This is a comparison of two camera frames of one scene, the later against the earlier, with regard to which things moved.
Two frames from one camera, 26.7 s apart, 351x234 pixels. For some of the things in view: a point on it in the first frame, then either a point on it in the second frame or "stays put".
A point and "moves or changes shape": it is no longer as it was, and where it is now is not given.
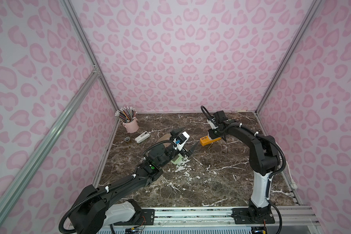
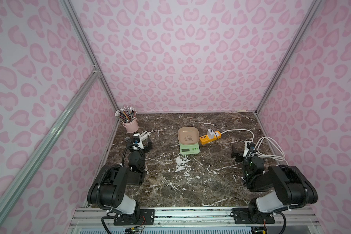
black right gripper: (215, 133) → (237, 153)
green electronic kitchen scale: (176, 159) moves or changes shape
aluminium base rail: (289, 220) stays put
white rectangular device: (142, 137) stays put
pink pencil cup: (131, 126) stays put
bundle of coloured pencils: (126, 114) stays put
